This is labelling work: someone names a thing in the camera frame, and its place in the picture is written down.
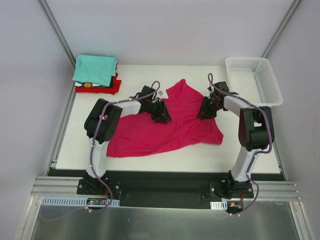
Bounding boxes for crimson pink t shirt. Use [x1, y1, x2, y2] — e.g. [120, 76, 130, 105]
[106, 79, 224, 158]

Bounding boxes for white plastic basket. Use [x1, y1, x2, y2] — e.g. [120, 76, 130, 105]
[225, 56, 283, 107]

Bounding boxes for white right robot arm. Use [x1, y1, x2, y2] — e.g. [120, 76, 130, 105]
[197, 81, 275, 199]

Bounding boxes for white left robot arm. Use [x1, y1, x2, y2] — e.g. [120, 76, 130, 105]
[77, 85, 172, 195]

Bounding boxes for folded teal t shirt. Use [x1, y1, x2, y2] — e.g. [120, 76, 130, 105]
[72, 54, 117, 87]

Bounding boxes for folded dark printed t shirt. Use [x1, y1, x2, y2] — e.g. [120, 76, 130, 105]
[74, 81, 110, 92]

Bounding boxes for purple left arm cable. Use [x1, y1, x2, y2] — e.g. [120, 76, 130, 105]
[88, 80, 162, 206]

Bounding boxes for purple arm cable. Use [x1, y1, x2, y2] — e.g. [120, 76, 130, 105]
[88, 80, 162, 206]
[207, 73, 275, 216]

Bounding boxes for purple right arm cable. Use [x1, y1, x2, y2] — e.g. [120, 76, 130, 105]
[207, 73, 275, 216]

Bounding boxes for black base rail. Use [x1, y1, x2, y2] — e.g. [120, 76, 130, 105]
[65, 169, 261, 210]

